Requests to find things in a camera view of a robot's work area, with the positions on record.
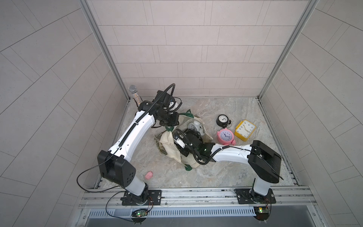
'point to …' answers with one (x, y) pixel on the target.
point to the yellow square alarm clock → (244, 129)
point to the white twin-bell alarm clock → (198, 126)
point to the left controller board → (139, 213)
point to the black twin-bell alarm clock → (222, 121)
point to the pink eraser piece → (149, 175)
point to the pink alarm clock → (226, 136)
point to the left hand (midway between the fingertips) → (181, 121)
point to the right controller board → (261, 212)
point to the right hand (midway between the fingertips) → (178, 143)
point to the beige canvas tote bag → (169, 148)
